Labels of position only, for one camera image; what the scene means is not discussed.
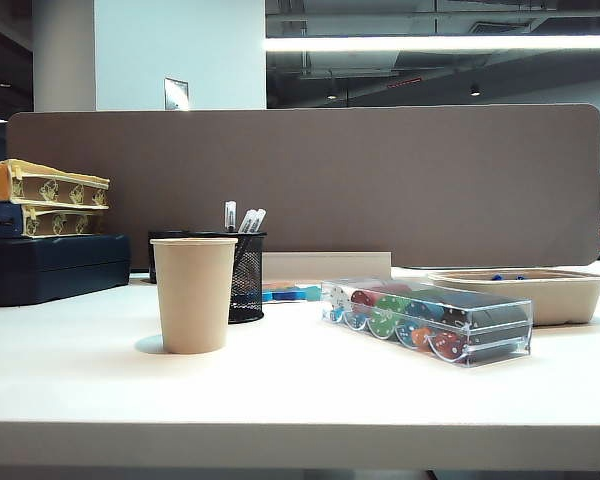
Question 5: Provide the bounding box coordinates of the beige pulp tray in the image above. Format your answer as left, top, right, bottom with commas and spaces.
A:
426, 267, 600, 327

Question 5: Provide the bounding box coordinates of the long ceiling light strip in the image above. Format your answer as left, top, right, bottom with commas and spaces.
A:
263, 33, 600, 53

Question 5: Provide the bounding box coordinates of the kraft paper cup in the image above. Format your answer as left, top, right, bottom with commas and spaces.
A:
149, 237, 239, 355

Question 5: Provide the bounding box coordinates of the black mesh pen holder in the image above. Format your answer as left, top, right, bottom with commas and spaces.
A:
189, 230, 269, 324

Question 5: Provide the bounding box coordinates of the yellow box with letter Y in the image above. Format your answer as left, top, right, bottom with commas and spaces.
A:
0, 158, 111, 207

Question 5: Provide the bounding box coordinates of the clear plastic poker chip case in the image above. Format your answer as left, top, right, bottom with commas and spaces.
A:
320, 277, 535, 370

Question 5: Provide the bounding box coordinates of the silver wall sign plate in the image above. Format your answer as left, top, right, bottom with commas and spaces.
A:
163, 76, 191, 112

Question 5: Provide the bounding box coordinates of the white poker chip stack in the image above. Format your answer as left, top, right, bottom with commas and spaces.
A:
330, 285, 353, 312

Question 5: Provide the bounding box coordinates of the dark blue case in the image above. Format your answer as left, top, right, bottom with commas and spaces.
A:
0, 234, 132, 308

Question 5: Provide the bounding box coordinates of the teal magnetic numbers pack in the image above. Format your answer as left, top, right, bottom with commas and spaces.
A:
261, 282, 324, 302

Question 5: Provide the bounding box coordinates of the red poker chip stack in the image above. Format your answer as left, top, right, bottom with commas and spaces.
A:
430, 332, 469, 360
350, 289, 382, 309

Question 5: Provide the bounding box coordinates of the blue and yellow box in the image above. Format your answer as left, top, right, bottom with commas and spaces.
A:
0, 200, 110, 239

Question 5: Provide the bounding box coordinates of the brown fabric desk divider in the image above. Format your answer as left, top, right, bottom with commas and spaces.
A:
5, 103, 600, 269

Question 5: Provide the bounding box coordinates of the green poker chip stack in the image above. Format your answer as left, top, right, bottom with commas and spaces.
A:
367, 310, 400, 340
377, 294, 410, 317

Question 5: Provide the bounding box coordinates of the black poker chip stack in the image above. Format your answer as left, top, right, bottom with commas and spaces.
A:
465, 327, 529, 364
442, 302, 529, 332

